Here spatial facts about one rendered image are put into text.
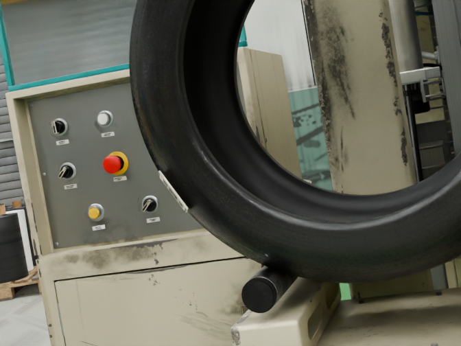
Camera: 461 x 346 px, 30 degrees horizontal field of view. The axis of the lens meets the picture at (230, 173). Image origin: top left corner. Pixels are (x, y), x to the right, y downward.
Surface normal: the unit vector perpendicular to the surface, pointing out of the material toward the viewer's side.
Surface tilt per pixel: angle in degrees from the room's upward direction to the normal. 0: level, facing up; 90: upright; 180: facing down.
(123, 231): 90
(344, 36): 90
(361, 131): 90
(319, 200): 80
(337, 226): 101
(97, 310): 90
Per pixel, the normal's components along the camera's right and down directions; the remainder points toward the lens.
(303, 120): -0.11, 0.07
